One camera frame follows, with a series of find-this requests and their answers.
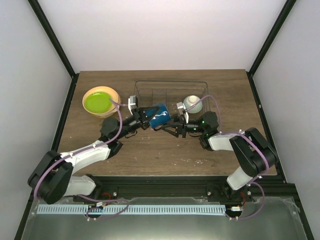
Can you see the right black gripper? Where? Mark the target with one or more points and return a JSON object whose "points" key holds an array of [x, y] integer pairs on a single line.
{"points": [[180, 128]]}

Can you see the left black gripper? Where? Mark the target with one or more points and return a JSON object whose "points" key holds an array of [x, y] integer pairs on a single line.
{"points": [[141, 118]]}

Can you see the dark blue mug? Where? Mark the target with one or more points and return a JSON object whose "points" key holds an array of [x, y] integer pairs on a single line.
{"points": [[162, 116]]}

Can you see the black wire dish rack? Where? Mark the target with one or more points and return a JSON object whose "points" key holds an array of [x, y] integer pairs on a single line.
{"points": [[168, 92]]}

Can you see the pale green bowl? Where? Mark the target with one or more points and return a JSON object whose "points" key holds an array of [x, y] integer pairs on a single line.
{"points": [[193, 104]]}

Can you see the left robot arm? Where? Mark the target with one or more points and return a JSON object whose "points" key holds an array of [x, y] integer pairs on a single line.
{"points": [[54, 177]]}

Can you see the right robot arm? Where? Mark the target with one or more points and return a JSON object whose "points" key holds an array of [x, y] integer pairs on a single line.
{"points": [[254, 153]]}

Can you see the lime green plate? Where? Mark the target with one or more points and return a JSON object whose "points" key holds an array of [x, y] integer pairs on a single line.
{"points": [[98, 102]]}

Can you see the orange bowl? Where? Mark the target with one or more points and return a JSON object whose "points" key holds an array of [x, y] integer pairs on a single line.
{"points": [[114, 97]]}

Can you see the light blue slotted strip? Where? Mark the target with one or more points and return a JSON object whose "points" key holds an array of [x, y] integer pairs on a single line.
{"points": [[78, 209]]}

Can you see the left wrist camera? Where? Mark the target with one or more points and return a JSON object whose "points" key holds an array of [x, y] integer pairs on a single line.
{"points": [[132, 103]]}

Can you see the black aluminium frame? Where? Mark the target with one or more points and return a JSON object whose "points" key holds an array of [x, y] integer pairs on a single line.
{"points": [[170, 186]]}

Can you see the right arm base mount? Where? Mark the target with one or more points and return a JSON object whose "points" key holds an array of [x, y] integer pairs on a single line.
{"points": [[222, 192]]}

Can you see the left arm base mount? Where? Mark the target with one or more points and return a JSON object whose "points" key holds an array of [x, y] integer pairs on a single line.
{"points": [[95, 197]]}

